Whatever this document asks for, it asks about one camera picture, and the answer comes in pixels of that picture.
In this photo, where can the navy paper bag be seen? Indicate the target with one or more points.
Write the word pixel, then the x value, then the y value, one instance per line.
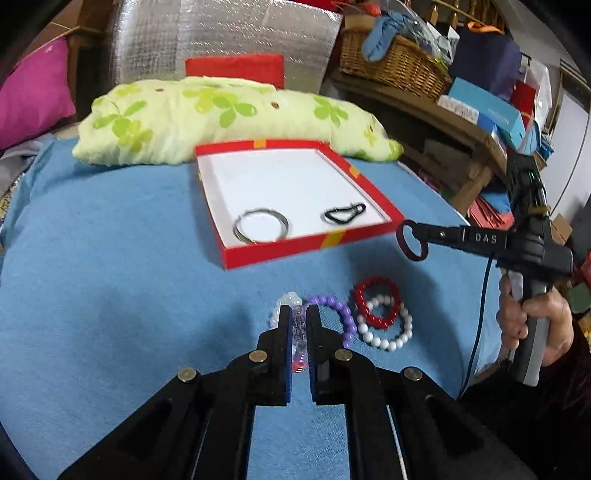
pixel 485 60

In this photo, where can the person's right hand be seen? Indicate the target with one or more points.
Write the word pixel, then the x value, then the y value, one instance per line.
pixel 510 318

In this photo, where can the red cushion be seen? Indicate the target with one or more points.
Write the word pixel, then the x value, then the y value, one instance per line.
pixel 240 67

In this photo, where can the silver metal bangle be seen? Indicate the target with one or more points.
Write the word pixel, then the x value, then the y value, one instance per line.
pixel 236 227

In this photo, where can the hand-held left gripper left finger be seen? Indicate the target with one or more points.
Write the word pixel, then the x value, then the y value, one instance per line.
pixel 287 350

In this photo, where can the silver foil insulation sheet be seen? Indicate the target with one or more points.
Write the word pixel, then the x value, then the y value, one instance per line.
pixel 207 27

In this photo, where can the wicker basket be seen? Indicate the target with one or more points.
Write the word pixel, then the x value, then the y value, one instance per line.
pixel 397 64

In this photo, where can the wooden shelf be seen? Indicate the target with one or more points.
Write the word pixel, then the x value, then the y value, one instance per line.
pixel 438 120

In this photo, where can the blue cloth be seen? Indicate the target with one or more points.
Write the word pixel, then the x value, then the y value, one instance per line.
pixel 378 37

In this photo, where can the dark red bangle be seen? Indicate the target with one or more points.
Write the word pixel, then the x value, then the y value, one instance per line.
pixel 400 242

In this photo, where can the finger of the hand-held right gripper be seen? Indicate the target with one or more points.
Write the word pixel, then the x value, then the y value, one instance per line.
pixel 443 236

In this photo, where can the wooden headboard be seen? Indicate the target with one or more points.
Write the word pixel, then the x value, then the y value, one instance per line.
pixel 87 55

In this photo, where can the grey cloth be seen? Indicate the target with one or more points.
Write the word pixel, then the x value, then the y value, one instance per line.
pixel 14 170

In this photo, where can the blue blanket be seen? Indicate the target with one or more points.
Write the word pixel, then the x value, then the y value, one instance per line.
pixel 115 277

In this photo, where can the green clover print pillow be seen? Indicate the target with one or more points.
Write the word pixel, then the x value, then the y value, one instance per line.
pixel 184 120

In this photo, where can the light blue cardboard box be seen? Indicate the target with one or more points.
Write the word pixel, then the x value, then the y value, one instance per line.
pixel 489 110

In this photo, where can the magenta pillow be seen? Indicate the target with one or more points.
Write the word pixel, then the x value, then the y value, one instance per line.
pixel 32 97

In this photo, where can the person's right forearm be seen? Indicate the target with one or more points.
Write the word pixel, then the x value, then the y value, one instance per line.
pixel 531 415

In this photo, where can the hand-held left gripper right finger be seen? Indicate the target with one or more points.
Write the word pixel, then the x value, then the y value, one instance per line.
pixel 314 350

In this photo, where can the red cardboard box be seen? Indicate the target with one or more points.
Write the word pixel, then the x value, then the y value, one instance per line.
pixel 277 184

